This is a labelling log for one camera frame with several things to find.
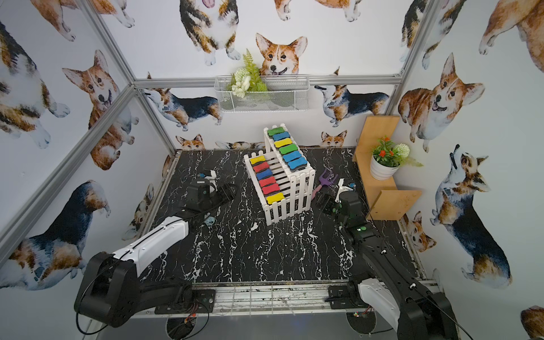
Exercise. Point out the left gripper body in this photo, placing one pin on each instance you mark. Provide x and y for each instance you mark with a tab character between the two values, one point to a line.
223	192

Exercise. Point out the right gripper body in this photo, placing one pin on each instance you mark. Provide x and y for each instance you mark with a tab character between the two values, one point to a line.
325	200

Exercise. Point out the blue eraser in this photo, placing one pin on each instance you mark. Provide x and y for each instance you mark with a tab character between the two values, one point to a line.
281	136
264	174
297	164
291	156

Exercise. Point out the white wooden shelf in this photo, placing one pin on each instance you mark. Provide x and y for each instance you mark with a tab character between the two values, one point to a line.
296	186

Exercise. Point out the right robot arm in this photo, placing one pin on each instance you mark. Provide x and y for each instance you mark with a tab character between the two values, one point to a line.
409	307

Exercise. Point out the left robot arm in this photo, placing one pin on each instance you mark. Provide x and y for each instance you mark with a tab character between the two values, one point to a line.
112	292

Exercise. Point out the wooden corner shelf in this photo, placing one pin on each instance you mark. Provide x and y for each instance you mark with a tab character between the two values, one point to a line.
385	200

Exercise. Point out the purple pink toy rake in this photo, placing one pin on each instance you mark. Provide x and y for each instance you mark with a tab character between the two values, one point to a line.
327	178

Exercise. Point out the potted plant white pot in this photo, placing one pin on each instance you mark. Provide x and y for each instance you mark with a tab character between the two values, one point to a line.
388	157

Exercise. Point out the yellow eraser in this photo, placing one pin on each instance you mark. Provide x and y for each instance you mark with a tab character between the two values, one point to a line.
271	199
282	143
257	160

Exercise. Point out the red eraser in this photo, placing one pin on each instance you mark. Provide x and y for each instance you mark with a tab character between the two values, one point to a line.
271	189
260	167
267	181

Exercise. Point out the green eraser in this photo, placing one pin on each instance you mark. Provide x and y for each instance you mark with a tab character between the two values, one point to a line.
275	131
288	149

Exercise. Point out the artificial fern white flowers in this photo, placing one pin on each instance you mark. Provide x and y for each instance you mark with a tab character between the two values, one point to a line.
247	80

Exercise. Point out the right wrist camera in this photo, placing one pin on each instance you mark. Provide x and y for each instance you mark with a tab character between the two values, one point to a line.
342	187

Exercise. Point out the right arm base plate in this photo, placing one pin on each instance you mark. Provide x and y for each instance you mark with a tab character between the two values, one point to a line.
344	297

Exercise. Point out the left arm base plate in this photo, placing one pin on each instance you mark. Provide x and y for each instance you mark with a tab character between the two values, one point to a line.
200	301

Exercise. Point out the white wire basket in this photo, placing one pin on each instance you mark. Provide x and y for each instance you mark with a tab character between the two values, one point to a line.
283	93

